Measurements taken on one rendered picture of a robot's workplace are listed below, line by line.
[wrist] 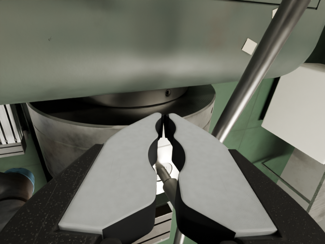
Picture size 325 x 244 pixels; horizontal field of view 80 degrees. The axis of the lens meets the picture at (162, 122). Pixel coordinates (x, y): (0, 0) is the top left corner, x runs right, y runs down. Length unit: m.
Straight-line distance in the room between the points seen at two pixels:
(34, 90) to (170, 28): 0.12
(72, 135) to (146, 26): 0.15
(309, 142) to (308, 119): 0.21
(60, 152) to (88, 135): 0.06
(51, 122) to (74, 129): 0.03
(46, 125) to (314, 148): 2.22
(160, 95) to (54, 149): 0.16
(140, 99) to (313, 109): 2.08
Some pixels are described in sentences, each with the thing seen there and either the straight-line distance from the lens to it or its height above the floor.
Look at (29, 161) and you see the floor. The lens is 1.81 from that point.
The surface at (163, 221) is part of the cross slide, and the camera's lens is 0.93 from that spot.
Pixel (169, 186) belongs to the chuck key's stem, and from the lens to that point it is 0.25.
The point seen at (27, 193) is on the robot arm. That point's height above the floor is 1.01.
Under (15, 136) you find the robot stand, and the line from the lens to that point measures 1.44.
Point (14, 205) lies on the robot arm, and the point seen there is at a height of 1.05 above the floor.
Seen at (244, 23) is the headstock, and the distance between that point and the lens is 0.23.
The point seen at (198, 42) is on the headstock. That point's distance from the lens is 0.20.
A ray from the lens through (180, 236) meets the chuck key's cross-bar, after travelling 0.27.
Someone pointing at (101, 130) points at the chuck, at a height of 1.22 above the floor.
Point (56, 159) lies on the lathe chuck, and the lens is 0.31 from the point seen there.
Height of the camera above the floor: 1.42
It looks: 52 degrees down
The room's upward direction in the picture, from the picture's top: 140 degrees clockwise
